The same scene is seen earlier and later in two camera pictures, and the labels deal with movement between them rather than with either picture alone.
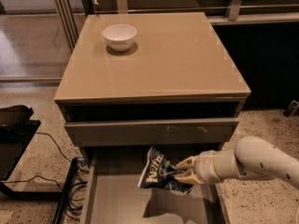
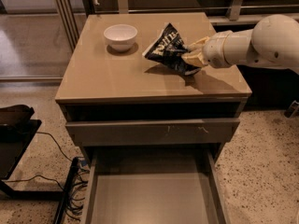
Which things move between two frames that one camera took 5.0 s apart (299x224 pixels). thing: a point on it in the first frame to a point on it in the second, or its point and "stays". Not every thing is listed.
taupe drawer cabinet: [137, 80] stays
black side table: [17, 131] stays
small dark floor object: [291, 109] stays
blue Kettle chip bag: [159, 172] to [167, 49]
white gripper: [204, 168] to [212, 51]
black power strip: [64, 198] stays
